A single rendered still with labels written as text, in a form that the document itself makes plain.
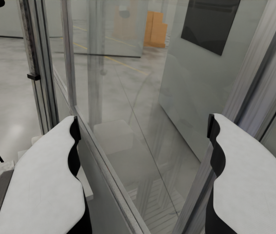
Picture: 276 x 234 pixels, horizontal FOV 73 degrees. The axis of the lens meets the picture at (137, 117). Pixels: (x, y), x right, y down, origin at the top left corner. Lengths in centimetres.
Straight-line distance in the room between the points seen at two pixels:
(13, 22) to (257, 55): 756
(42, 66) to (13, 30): 680
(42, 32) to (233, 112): 81
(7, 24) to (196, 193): 760
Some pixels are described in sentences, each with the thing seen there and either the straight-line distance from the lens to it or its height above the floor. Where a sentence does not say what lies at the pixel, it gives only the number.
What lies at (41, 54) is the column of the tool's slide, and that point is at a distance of 93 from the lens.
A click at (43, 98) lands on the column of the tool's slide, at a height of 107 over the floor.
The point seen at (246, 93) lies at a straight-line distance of 21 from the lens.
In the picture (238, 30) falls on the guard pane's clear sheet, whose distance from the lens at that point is 23.
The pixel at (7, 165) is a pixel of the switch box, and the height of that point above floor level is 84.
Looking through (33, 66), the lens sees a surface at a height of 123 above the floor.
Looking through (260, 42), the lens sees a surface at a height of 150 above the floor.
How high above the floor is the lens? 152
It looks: 32 degrees down
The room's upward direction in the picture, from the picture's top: 8 degrees clockwise
